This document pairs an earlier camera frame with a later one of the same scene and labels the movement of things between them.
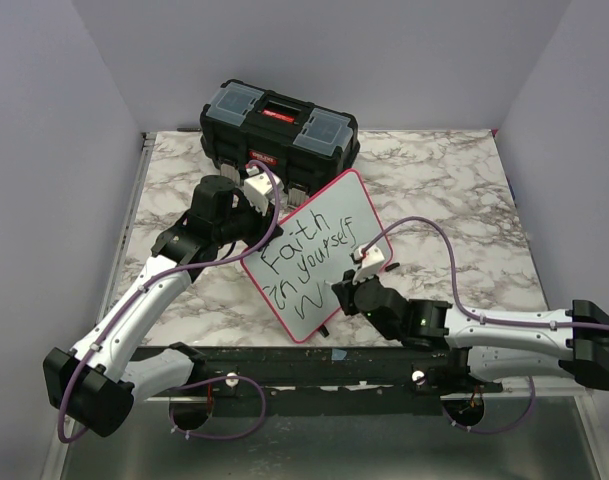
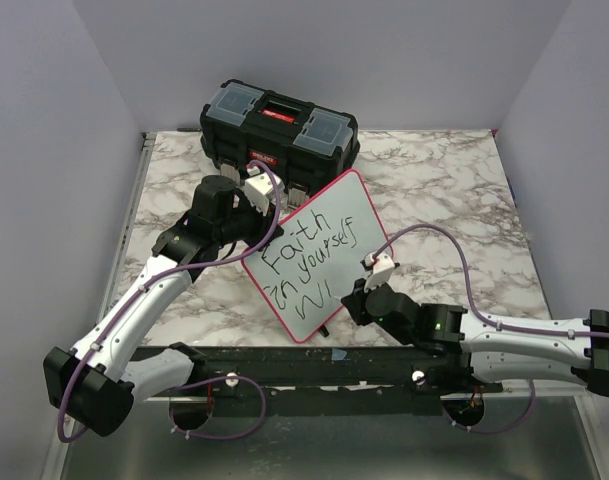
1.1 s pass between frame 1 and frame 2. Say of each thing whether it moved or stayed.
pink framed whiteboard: stayed
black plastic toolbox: stayed
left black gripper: stayed
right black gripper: moved
